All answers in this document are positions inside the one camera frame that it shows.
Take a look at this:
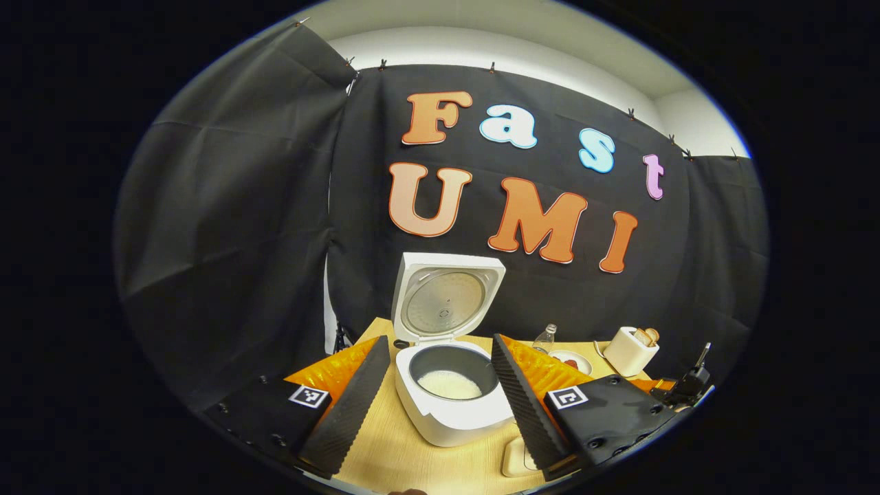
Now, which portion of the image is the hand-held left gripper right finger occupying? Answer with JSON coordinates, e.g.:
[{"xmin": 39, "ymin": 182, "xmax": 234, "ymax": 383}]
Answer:
[{"xmin": 490, "ymin": 333, "xmax": 681, "ymax": 482}]

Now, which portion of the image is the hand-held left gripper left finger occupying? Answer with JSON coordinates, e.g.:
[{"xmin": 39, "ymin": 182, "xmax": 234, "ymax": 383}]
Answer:
[{"xmin": 203, "ymin": 335, "xmax": 391, "ymax": 480}]

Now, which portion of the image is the white rice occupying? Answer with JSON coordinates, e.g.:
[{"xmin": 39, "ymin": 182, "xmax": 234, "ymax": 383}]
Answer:
[{"xmin": 417, "ymin": 369, "xmax": 483, "ymax": 401}]

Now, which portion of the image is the white rice cooker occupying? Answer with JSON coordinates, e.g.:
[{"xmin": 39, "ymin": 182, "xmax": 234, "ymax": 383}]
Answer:
[{"xmin": 390, "ymin": 252, "xmax": 516, "ymax": 448}]

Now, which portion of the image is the white toaster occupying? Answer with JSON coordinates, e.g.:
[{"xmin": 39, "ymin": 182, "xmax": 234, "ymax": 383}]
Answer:
[{"xmin": 603, "ymin": 326, "xmax": 660, "ymax": 377}]

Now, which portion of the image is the cream shallow dish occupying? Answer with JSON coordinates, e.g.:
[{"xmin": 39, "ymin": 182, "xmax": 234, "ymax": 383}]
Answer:
[{"xmin": 500, "ymin": 434, "xmax": 544, "ymax": 479}]

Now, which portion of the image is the white round plate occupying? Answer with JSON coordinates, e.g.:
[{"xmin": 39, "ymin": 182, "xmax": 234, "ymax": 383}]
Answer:
[{"xmin": 548, "ymin": 349, "xmax": 593, "ymax": 376}]

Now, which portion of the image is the black backdrop cloth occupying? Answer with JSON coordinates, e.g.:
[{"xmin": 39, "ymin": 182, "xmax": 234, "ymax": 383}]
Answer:
[{"xmin": 113, "ymin": 19, "xmax": 769, "ymax": 413}]

